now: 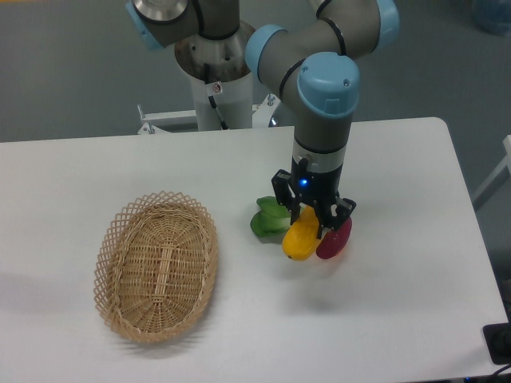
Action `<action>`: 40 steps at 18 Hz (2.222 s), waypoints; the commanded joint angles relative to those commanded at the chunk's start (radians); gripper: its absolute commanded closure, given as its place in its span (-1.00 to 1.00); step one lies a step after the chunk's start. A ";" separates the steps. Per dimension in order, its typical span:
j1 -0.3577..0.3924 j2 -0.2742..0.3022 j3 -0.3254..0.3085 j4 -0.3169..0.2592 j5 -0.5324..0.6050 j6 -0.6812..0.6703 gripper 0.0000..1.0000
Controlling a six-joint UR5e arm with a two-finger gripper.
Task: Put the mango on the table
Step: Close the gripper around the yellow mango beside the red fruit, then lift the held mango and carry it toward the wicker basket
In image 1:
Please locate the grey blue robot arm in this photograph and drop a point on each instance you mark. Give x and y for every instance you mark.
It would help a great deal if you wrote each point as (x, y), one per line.
(312, 71)

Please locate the woven wicker basket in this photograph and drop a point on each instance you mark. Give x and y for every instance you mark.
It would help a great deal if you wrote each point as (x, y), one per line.
(156, 269)

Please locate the white metal base frame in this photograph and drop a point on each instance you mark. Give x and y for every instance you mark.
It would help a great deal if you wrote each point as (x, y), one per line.
(271, 112)

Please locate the green vegetable toy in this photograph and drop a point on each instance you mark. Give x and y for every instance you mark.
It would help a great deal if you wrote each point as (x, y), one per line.
(271, 219)

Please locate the black device at table edge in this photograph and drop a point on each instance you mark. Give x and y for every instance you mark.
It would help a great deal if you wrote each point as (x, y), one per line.
(497, 338)

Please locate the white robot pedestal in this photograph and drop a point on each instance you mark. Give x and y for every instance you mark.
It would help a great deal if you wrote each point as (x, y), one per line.
(221, 82)

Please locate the white furniture leg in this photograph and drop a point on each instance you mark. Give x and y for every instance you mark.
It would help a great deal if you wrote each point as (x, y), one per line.
(496, 179)

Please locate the red purple fruit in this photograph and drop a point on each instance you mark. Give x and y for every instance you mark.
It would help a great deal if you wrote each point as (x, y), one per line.
(334, 242)

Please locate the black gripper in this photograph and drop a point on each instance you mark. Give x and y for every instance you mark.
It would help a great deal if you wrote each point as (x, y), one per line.
(303, 186)

